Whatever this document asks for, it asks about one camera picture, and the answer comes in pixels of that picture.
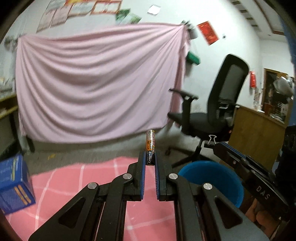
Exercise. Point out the pink hanging cloth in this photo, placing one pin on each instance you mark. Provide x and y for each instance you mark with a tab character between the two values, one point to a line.
92	81

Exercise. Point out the blue cardboard box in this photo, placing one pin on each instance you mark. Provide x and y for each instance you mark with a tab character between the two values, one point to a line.
13	185

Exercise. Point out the blue patterned curtain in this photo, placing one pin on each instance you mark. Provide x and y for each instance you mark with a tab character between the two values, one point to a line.
289	39

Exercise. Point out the black binder clip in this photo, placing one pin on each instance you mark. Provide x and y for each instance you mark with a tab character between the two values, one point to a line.
211	141

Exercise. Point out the red wall charm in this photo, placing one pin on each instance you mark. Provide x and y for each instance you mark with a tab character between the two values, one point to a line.
253	79

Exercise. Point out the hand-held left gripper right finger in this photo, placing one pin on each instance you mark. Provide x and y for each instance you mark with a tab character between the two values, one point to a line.
157	176

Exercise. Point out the pink checked tablecloth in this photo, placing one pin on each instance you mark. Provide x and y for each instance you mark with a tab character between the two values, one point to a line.
69	180

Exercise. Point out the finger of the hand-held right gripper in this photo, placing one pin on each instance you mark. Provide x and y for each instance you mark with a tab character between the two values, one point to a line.
240	154
231	160

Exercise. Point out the black and white photo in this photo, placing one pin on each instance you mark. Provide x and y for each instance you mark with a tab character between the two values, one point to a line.
154	9

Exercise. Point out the person's right hand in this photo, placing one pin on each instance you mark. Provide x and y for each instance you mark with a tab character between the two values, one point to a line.
259	215

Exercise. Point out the green photo print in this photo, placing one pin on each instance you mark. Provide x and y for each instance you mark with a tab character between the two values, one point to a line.
134	18
122	14

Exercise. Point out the black office chair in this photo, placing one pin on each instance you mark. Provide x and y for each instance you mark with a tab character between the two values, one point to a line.
231	78

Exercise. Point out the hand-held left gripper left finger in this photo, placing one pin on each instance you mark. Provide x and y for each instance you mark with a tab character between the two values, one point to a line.
142	176

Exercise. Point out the orange and black battery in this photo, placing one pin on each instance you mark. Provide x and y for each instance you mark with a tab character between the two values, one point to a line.
150	148

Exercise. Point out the white plastic bag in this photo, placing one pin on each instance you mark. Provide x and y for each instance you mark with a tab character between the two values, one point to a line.
283	85

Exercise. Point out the wooden cabinet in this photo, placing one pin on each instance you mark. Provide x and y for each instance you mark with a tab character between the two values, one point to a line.
254	132

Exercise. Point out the wooden door frame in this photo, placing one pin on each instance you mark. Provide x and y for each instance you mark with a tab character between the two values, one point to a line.
268	88

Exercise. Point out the red wall poster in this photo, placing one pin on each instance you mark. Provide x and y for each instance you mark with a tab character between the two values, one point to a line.
208	32

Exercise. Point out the blue plastic bucket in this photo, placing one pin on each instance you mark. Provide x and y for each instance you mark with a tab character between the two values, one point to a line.
208	173

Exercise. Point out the group of wall certificates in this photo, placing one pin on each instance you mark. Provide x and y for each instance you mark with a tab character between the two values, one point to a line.
78	9

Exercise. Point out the wooden wall shelf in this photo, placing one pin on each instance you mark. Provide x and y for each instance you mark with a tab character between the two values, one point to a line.
8	111

